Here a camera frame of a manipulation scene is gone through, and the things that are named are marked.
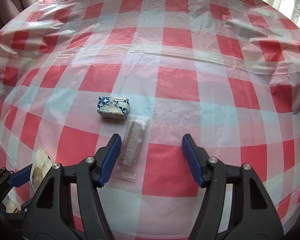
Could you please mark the clear grey wafer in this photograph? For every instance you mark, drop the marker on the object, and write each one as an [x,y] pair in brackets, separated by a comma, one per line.
[126,163]

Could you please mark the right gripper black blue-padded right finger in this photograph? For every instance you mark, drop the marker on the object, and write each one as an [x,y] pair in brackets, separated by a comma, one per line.
[252,215]

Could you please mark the red white checkered tablecloth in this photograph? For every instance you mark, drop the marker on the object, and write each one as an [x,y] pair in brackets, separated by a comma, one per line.
[225,71]

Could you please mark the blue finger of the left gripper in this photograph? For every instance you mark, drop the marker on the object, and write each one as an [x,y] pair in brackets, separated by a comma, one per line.
[18,179]

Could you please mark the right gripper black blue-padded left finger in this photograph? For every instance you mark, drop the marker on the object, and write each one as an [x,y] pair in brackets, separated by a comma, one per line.
[49,215]

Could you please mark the clear yellow cookie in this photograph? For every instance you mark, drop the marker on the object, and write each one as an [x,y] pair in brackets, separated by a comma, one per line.
[40,167]

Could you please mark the small blue white candy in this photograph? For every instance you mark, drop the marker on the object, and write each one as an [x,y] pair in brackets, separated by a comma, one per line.
[112,107]

